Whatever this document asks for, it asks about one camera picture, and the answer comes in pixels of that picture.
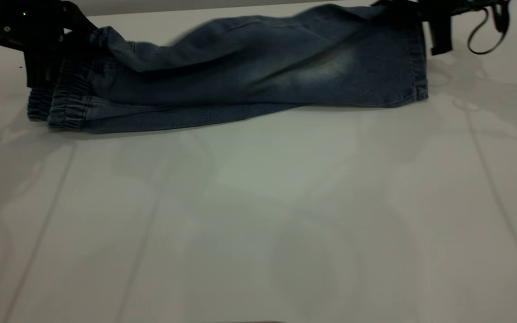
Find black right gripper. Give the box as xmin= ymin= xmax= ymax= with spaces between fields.
xmin=371 ymin=0 xmax=510 ymax=56

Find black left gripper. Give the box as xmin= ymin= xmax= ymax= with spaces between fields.
xmin=0 ymin=0 xmax=98 ymax=88

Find black looped cable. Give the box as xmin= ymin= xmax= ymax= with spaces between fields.
xmin=467 ymin=4 xmax=510 ymax=55

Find blue denim jeans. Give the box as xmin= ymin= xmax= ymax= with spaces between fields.
xmin=27 ymin=4 xmax=429 ymax=134

